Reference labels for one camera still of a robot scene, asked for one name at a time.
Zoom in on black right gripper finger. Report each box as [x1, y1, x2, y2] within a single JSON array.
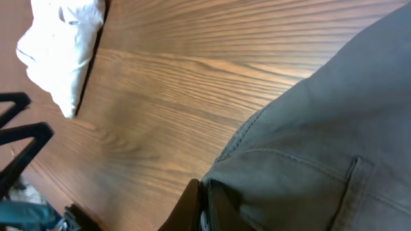
[[158, 179, 202, 231]]

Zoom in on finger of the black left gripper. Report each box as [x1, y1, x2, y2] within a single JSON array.
[[1, 92, 31, 128], [1, 123, 54, 198]]

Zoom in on grey shorts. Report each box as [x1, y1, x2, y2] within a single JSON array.
[[202, 4, 410, 230]]

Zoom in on white folded shorts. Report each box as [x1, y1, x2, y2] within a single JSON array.
[[16, 0, 106, 119]]

